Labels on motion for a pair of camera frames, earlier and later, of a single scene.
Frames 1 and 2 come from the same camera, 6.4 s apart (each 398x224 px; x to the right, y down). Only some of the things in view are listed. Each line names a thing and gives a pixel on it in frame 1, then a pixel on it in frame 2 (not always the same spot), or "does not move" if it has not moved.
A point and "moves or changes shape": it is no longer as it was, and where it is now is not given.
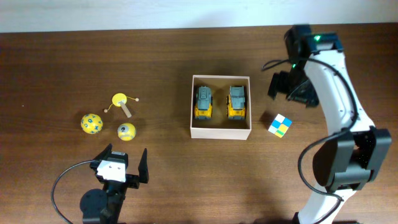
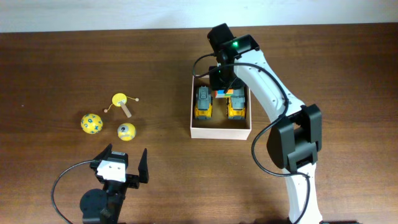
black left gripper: x=134 y=180 does not move
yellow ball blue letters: x=91 y=123 does not move
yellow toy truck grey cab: x=203 y=106 does not move
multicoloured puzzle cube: x=280 y=126 moves or changes shape
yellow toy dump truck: x=236 y=103 does not move
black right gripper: x=290 y=90 → x=222 y=83
